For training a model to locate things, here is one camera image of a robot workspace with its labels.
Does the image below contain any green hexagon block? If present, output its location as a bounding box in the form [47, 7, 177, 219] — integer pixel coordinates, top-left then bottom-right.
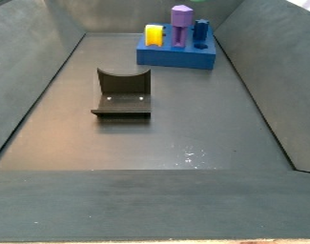
[188, 0, 208, 2]

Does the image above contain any blue foam shape board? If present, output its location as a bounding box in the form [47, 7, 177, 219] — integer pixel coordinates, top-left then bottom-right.
[136, 24, 215, 70]

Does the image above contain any black curved cradle stand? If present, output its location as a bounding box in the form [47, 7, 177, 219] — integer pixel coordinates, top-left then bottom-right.
[91, 70, 151, 116]

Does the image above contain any yellow notched block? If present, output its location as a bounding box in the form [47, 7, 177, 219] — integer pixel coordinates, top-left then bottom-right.
[144, 24, 163, 47]

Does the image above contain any dark blue star peg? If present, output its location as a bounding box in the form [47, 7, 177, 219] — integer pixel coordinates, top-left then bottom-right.
[192, 19, 209, 50]

